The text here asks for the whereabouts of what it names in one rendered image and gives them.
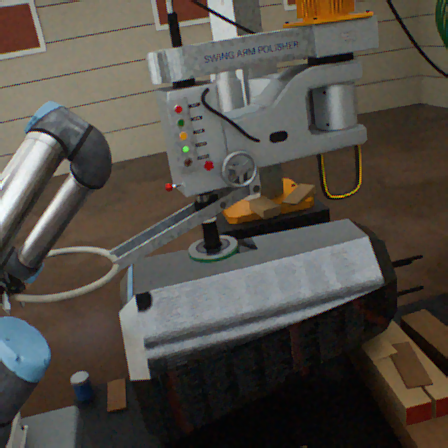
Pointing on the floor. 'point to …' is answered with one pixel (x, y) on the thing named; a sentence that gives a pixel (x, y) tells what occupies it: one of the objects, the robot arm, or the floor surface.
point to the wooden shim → (117, 395)
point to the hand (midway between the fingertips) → (14, 307)
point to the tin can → (82, 386)
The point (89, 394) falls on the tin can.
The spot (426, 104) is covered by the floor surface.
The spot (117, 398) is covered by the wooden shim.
